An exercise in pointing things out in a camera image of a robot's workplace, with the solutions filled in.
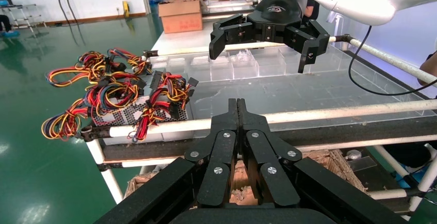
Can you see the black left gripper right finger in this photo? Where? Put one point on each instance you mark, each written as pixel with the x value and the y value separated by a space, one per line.
pixel 273 178

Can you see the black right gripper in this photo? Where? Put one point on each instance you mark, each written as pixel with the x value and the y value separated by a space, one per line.
pixel 280 7

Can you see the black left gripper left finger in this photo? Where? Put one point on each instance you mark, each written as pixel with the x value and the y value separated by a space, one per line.
pixel 218 168

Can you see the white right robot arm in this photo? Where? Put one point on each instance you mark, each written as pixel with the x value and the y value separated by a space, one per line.
pixel 358 0

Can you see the bare person forearm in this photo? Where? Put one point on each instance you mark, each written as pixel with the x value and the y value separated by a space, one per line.
pixel 429 67

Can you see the clear acrylic divider tray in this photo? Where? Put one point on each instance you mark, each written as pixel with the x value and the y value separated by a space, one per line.
pixel 269 65

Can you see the person in black shirt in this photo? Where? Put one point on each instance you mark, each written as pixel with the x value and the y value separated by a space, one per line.
pixel 312 9

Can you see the cardboard box with dividers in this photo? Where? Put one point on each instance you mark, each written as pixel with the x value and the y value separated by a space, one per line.
pixel 327 161

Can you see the black foam edge strip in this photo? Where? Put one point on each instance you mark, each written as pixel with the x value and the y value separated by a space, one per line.
pixel 341 133

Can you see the clear plastic bag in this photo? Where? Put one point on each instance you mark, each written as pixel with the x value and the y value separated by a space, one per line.
pixel 355 155

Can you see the brown cardboard shipping box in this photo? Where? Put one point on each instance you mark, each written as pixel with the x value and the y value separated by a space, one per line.
pixel 181 16

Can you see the yellow floor object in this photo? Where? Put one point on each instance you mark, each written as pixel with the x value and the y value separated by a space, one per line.
pixel 126 9

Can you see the metal step rack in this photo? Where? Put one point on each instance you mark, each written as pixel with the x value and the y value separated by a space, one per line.
pixel 24 19

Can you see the crouching person dark clothes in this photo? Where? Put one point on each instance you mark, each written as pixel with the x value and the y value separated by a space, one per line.
pixel 4 23

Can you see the white pipe rack frame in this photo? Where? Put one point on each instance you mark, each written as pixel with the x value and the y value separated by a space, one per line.
pixel 307 113

